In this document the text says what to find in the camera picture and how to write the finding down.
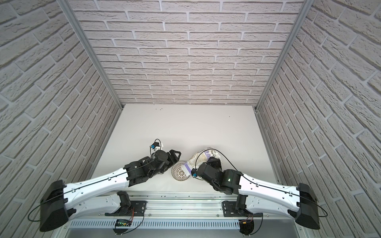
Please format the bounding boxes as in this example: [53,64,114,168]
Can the patterned white breakfast bowl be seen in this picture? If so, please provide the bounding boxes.
[171,161,191,181]

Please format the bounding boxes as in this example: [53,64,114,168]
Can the white oats bag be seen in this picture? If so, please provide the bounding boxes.
[181,147,221,175]

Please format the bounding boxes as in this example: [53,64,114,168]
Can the aluminium corner post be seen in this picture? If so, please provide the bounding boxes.
[56,0,124,110]
[255,0,315,111]

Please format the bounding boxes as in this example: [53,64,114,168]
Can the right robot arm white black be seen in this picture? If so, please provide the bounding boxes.
[191,157,320,230]

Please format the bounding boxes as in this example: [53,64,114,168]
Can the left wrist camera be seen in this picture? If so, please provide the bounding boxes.
[150,141,162,151]

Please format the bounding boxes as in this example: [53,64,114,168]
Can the right aluminium corner post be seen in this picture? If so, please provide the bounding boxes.
[255,0,315,111]

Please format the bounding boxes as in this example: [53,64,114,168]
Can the left aluminium corner post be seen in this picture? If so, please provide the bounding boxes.
[56,0,124,110]

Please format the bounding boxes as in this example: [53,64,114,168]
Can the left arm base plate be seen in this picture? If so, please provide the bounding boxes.
[105,201,147,217]

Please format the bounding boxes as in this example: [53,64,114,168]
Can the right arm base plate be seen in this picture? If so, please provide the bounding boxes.
[221,200,262,218]

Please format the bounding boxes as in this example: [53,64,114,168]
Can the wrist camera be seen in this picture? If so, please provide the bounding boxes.
[191,168,198,179]
[150,141,162,151]

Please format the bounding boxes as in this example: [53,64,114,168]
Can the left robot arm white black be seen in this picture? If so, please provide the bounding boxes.
[39,150,181,232]

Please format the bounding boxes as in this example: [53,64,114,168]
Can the black round connector box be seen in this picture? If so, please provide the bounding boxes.
[239,220,255,236]

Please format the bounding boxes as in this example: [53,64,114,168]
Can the white slotted cable duct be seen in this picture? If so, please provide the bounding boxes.
[69,219,239,230]

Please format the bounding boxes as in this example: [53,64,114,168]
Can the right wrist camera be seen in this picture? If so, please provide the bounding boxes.
[191,168,198,179]

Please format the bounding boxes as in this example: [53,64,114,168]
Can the green circuit board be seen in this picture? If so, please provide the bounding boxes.
[115,219,132,227]

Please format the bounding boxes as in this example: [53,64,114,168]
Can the aluminium mounting rail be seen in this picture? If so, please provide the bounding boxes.
[70,191,290,219]

